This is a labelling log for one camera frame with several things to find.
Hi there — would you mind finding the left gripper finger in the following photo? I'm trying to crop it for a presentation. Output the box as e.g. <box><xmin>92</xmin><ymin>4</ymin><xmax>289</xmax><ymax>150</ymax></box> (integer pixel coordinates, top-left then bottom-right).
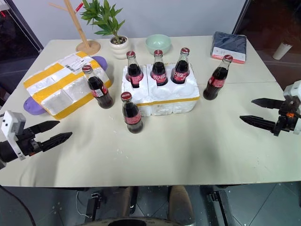
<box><xmin>38</xmin><ymin>131</ymin><xmax>73</xmax><ymax>152</ymax></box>
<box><xmin>30</xmin><ymin>120</ymin><xmax>61</xmax><ymax>137</ymax></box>

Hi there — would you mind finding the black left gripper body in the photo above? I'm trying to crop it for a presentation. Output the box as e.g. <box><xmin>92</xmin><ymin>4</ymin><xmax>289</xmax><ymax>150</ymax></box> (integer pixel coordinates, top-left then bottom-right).
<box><xmin>15</xmin><ymin>129</ymin><xmax>45</xmax><ymax>157</ymax></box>

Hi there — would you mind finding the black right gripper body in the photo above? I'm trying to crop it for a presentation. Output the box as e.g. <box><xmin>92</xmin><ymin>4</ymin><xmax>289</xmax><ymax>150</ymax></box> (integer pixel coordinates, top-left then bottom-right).
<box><xmin>273</xmin><ymin>100</ymin><xmax>301</xmax><ymax>137</ymax></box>

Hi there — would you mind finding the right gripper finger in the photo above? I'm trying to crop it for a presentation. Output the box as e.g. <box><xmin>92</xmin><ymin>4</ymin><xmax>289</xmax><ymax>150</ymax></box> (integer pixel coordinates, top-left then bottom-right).
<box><xmin>239</xmin><ymin>115</ymin><xmax>277</xmax><ymax>133</ymax></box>
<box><xmin>251</xmin><ymin>97</ymin><xmax>285</xmax><ymax>110</ymax></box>

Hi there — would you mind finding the white yellow-taped foam package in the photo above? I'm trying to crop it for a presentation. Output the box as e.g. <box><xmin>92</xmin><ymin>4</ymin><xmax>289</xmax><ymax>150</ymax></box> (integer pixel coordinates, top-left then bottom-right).
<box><xmin>23</xmin><ymin>52</ymin><xmax>112</xmax><ymax>120</ymax></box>

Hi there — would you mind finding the glass cola bottle red cap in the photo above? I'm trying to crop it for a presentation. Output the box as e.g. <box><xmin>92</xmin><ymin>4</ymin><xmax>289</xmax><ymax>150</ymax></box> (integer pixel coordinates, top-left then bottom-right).
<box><xmin>81</xmin><ymin>65</ymin><xmax>115</xmax><ymax>110</ymax></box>
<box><xmin>120</xmin><ymin>91</ymin><xmax>144</xmax><ymax>135</ymax></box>
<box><xmin>125</xmin><ymin>50</ymin><xmax>144</xmax><ymax>89</ymax></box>
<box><xmin>202</xmin><ymin>54</ymin><xmax>234</xmax><ymax>101</ymax></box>
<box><xmin>151</xmin><ymin>49</ymin><xmax>169</xmax><ymax>87</ymax></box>
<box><xmin>170</xmin><ymin>47</ymin><xmax>191</xmax><ymax>85</ymax></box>

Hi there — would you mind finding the white foam bottle holder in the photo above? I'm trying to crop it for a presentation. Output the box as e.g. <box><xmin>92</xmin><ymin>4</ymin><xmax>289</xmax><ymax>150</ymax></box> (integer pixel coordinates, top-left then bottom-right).
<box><xmin>121</xmin><ymin>63</ymin><xmax>201</xmax><ymax>118</ymax></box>

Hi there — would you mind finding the white cylindrical cup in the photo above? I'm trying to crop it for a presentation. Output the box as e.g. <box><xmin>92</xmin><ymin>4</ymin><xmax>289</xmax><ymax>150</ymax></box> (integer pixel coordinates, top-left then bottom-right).
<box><xmin>272</xmin><ymin>42</ymin><xmax>293</xmax><ymax>61</ymax></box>

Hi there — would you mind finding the navy folded garment package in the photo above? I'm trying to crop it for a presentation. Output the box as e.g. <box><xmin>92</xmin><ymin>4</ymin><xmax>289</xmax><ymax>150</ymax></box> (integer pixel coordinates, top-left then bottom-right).
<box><xmin>209</xmin><ymin>31</ymin><xmax>248</xmax><ymax>65</ymax></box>

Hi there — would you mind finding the black device under table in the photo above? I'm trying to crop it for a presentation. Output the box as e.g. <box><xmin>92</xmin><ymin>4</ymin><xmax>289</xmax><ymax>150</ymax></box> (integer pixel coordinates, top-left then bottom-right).
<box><xmin>85</xmin><ymin>192</ymin><xmax>103</xmax><ymax>220</ymax></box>

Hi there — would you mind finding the wooden branch stand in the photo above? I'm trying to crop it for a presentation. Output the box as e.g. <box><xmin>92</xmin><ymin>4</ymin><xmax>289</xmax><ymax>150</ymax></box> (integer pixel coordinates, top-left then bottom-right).
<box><xmin>48</xmin><ymin>0</ymin><xmax>102</xmax><ymax>53</ymax></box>

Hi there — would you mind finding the green plant in white pot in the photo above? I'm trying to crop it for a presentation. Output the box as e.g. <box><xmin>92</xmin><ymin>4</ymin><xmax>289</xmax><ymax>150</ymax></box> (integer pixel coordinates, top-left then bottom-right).
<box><xmin>79</xmin><ymin>0</ymin><xmax>130</xmax><ymax>60</ymax></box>

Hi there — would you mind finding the pale green bowl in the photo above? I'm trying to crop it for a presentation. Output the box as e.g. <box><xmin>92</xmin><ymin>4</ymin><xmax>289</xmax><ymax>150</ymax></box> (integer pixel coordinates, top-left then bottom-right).
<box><xmin>144</xmin><ymin>34</ymin><xmax>172</xmax><ymax>56</ymax></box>

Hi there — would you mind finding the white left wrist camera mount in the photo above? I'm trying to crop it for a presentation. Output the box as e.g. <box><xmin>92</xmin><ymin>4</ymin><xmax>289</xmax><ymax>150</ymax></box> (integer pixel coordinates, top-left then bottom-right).
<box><xmin>0</xmin><ymin>110</ymin><xmax>27</xmax><ymax>161</ymax></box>

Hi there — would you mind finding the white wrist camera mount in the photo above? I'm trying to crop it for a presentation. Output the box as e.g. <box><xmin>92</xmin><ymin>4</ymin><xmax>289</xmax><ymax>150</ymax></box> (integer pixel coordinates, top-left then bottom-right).
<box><xmin>283</xmin><ymin>80</ymin><xmax>301</xmax><ymax>135</ymax></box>
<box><xmin>0</xmin><ymin>110</ymin><xmax>27</xmax><ymax>161</ymax></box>

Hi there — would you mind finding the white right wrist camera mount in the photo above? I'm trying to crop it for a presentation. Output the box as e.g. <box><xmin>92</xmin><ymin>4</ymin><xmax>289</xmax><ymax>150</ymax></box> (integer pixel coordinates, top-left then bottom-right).
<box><xmin>283</xmin><ymin>80</ymin><xmax>301</xmax><ymax>135</ymax></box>

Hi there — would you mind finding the black floor cable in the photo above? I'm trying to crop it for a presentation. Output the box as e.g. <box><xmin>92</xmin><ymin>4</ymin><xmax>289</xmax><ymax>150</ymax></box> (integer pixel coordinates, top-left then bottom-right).
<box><xmin>0</xmin><ymin>185</ymin><xmax>36</xmax><ymax>226</ymax></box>

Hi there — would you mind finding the thin white cable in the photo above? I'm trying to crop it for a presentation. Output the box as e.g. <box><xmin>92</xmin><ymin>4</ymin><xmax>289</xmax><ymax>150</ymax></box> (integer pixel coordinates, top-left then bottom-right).
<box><xmin>76</xmin><ymin>191</ymin><xmax>92</xmax><ymax>218</ymax></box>

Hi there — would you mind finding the black table leg frame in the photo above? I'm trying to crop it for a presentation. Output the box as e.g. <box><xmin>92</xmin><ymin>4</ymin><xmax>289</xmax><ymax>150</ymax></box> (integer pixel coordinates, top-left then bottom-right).
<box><xmin>206</xmin><ymin>187</ymin><xmax>237</xmax><ymax>226</ymax></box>

